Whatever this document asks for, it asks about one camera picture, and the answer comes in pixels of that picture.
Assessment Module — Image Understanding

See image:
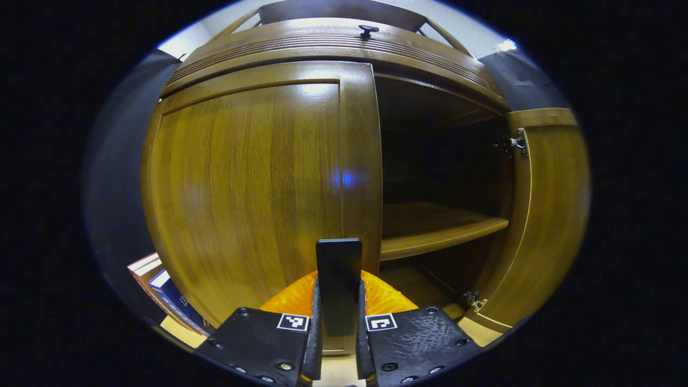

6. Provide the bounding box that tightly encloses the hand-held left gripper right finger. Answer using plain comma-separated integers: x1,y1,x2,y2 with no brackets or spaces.
356,270,482,387

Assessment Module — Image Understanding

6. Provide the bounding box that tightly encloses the wooden drawer with black knob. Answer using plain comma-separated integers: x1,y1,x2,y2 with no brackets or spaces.
172,18,500,95

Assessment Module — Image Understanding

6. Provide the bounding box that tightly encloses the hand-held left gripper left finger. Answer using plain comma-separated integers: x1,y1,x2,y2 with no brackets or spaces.
196,270,323,387

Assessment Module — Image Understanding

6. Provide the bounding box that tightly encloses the red and white book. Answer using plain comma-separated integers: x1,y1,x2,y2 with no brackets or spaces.
127,252,205,335

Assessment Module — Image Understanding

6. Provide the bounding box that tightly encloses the wooden shoe cabinet door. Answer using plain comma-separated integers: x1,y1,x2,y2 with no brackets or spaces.
141,60,383,355
465,107,592,334

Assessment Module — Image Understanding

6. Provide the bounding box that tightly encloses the wooden double-door shoe cabinet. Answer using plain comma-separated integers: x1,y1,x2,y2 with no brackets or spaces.
159,0,514,323

